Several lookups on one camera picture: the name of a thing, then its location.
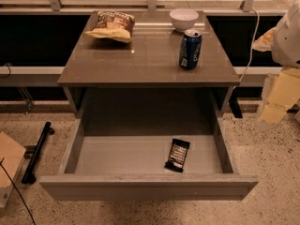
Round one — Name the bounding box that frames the brown chip bag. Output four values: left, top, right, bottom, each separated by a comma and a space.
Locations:
86, 11, 135, 43

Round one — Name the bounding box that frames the white bowl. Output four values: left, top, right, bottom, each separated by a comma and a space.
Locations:
169, 8, 199, 32

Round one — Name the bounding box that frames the grey cabinet with counter top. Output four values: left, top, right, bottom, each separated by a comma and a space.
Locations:
58, 10, 240, 110

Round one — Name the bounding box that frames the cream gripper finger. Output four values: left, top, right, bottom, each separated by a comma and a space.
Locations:
258, 68, 300, 126
252, 27, 276, 52

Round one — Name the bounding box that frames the blue pepsi can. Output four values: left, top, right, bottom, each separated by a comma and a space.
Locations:
179, 29, 203, 69

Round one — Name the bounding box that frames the black cable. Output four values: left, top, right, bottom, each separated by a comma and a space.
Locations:
0, 157, 38, 225

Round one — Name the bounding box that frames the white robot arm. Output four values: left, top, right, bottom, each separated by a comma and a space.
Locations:
253, 0, 300, 125

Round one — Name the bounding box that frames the white cable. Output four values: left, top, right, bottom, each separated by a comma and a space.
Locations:
238, 8, 261, 82

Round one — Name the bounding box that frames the wooden box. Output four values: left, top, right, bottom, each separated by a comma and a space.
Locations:
0, 131, 25, 209

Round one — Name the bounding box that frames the black rxbar chocolate bar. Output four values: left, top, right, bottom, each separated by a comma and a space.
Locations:
165, 139, 190, 173

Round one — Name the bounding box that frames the black metal bar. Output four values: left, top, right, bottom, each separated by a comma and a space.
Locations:
22, 122, 54, 184

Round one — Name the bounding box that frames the open grey top drawer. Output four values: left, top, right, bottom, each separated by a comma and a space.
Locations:
38, 87, 260, 203

